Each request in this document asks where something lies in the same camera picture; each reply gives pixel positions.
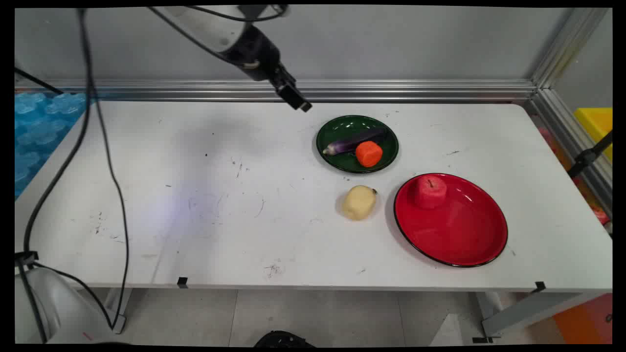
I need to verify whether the yellow toy potato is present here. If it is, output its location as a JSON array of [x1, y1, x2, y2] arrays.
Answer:
[[341, 185, 378, 221]]

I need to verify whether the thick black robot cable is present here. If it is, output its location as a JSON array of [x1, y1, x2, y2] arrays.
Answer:
[[18, 9, 94, 267]]

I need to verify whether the orange box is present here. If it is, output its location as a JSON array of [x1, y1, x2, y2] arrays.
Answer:
[[552, 293, 613, 345]]

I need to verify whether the red round plate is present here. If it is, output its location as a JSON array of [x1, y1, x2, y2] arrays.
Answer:
[[393, 173, 509, 268]]

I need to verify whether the horizontal aluminium frame rail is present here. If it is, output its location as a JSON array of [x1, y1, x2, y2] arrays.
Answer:
[[15, 79, 538, 103]]

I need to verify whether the orange toy carrot piece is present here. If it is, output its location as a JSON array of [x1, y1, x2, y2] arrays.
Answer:
[[355, 141, 383, 168]]

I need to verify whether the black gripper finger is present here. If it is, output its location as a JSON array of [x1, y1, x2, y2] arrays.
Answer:
[[275, 84, 307, 111], [286, 77, 313, 113]]

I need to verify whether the purple toy eggplant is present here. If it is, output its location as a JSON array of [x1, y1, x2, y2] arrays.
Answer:
[[322, 128, 387, 156]]

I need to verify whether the yellow plastic bin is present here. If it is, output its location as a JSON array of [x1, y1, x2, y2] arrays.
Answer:
[[573, 107, 613, 162]]

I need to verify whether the dark green round plate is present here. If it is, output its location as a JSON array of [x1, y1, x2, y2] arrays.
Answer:
[[315, 115, 400, 174]]

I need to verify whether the red toy apple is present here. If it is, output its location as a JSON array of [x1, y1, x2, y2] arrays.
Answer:
[[415, 176, 448, 210]]

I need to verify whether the black object on floor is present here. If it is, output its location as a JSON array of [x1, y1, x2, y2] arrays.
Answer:
[[253, 330, 316, 348]]

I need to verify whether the white table leg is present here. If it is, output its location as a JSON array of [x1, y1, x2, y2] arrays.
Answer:
[[470, 291, 590, 339], [104, 288, 134, 335]]

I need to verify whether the aluminium frame side rail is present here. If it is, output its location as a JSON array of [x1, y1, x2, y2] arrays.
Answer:
[[524, 88, 613, 218]]

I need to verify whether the blue bubble wrap sheet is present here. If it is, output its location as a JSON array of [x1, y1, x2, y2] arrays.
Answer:
[[15, 92, 89, 198]]

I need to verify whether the black stand clamp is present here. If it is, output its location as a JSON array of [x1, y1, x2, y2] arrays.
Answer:
[[566, 131, 613, 179]]

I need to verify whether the aluminium frame corner post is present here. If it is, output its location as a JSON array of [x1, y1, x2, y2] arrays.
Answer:
[[531, 7, 612, 89]]

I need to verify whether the thin black cable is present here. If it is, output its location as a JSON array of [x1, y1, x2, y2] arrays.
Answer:
[[83, 73, 131, 334]]

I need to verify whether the black diagonal cable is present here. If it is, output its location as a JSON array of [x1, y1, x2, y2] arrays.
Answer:
[[15, 67, 64, 95]]

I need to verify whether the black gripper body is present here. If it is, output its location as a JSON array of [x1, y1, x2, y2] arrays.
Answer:
[[226, 23, 297, 89]]

